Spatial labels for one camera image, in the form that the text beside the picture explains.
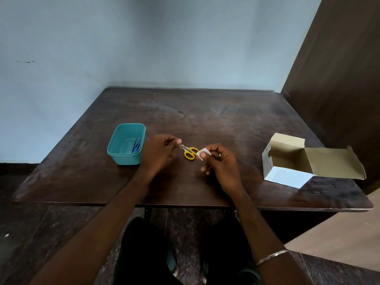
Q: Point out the brown wooden cabinet panel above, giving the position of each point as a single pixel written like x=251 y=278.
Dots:
x=341 y=91

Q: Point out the white wipe pad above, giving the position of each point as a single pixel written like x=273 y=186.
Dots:
x=205 y=151

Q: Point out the blue tools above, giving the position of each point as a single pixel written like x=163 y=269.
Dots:
x=135 y=144

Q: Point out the person's foot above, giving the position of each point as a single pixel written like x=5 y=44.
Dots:
x=204 y=273
x=172 y=264

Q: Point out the person's right foot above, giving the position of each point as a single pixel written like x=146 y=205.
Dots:
x=204 y=273

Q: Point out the person's left hand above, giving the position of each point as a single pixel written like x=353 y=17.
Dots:
x=157 y=155

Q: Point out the person's left forearm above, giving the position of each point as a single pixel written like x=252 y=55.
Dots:
x=89 y=234

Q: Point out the white cardboard box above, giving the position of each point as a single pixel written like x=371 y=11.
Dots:
x=288 y=178

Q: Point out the blue-handled small tool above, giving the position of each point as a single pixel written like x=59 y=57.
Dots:
x=137 y=147

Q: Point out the teal plastic container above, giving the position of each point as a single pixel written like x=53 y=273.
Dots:
x=123 y=145

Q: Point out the black metal table frame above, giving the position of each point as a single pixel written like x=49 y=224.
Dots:
x=147 y=213

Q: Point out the person's left foot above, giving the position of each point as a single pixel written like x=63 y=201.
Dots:
x=172 y=264

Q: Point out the beige board surface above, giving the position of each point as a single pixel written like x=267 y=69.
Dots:
x=341 y=243

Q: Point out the person's right hand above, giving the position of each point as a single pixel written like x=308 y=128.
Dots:
x=225 y=172

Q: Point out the person's right forearm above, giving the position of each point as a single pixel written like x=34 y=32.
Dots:
x=267 y=234

